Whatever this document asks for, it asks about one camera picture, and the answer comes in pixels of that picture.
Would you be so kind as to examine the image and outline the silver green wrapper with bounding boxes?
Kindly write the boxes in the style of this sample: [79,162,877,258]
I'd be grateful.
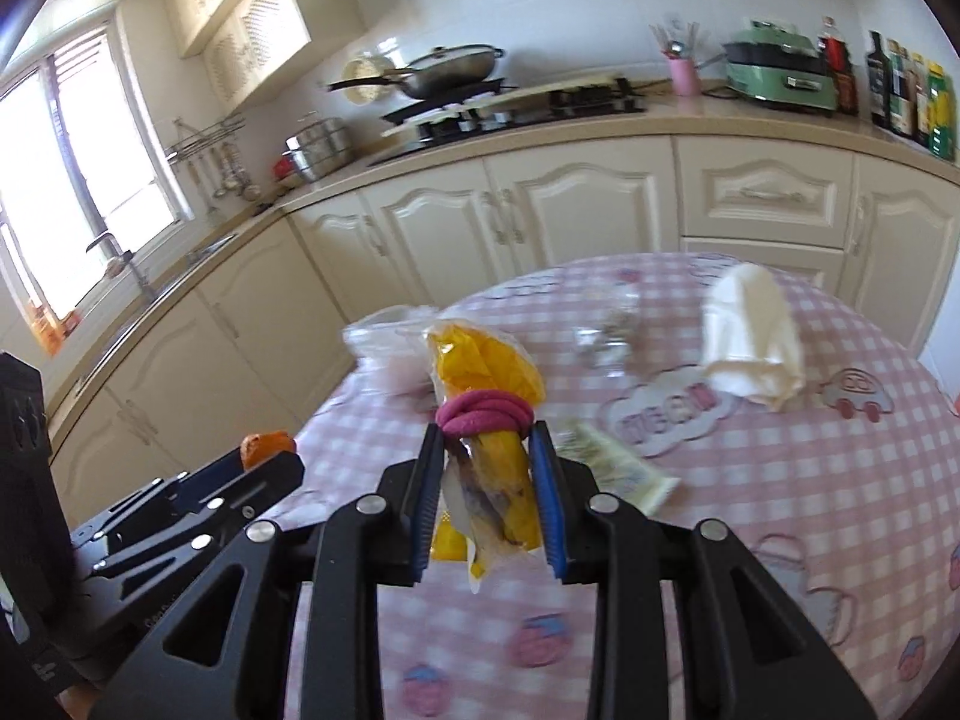
[556,421,680,517]

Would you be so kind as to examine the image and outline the pink white plastic bag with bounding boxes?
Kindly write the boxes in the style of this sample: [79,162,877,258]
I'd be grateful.
[342,305,441,395]

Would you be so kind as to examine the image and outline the yellow snack bag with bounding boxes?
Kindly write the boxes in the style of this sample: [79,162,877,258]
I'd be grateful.
[423,319,545,593]

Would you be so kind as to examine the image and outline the white tissue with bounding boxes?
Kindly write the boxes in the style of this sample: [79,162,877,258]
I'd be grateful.
[700,263,805,411]

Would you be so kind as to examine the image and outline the clear plastic bag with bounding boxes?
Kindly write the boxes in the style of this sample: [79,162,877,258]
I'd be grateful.
[573,271,641,379]

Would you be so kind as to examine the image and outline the kitchen window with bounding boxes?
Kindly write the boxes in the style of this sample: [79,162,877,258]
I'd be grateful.
[2,25,187,341]

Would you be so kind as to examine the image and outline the cream lower cabinets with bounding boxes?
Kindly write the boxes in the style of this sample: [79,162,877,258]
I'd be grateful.
[50,132,958,525]

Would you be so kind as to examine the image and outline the pink checkered tablecloth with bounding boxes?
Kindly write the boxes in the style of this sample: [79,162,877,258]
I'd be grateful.
[283,250,960,720]

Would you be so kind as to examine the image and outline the orange bottle on sill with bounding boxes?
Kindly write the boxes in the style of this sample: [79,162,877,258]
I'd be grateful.
[28,302,82,356]

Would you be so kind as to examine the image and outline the chrome sink faucet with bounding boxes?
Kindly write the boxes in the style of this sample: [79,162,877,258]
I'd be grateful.
[85,231,158,305]

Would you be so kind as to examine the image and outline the red bowl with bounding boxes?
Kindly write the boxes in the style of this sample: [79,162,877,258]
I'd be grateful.
[272,156,296,182]

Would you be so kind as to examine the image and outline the steel stock pot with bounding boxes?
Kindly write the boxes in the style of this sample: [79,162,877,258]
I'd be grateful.
[285,112,356,182]

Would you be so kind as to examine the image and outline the cream colander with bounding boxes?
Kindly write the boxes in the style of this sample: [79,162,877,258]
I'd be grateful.
[342,52,397,106]

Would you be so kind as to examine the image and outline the black gas stove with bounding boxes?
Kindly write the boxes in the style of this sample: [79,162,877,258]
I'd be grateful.
[371,75,647,166]

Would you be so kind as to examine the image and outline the frying pan with lid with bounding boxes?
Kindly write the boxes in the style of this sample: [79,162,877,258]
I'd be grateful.
[327,44,506,101]

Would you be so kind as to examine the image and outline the cream upper cabinet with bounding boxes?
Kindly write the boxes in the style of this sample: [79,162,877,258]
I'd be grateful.
[166,0,309,112]

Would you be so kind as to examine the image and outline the pink utensil holder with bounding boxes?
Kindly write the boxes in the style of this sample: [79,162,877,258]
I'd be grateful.
[667,55,701,98]

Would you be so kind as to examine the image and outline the green yellow bottle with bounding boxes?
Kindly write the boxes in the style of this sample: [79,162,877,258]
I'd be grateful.
[928,62,955,161]

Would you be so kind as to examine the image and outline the green electric cooker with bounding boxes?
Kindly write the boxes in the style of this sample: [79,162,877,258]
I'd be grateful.
[724,20,838,114]

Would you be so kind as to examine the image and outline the red cap soy bottle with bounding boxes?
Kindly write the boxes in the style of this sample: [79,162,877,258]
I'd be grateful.
[818,16,859,115]

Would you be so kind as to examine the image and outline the dark sauce bottle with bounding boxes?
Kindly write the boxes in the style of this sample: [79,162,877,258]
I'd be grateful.
[866,31,892,130]

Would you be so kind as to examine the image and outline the wall utensil rack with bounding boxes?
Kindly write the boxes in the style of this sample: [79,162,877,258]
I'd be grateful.
[164,114,262,213]

